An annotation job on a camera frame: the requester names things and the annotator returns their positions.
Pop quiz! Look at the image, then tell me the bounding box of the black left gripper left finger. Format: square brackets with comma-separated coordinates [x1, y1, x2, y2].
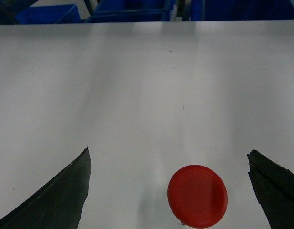
[0, 149, 91, 229]

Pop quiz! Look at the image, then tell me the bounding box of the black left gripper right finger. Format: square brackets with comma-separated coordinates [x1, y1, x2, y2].
[247, 150, 294, 229]

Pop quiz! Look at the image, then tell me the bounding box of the red mushroom push button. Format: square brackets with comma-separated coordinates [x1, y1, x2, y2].
[167, 165, 228, 229]

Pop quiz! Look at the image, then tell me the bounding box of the blue bin lower left shelf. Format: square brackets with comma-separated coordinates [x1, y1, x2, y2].
[15, 4, 82, 25]

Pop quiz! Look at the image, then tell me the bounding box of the blue bin shelf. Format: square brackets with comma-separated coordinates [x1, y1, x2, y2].
[15, 4, 82, 25]
[85, 0, 176, 23]
[190, 0, 294, 21]

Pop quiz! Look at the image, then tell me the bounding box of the blue bin lower right shelf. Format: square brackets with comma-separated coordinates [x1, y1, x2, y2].
[190, 0, 294, 21]

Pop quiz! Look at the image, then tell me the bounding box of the blue bin lower middle shelf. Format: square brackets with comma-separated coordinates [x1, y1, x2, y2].
[85, 0, 176, 23]

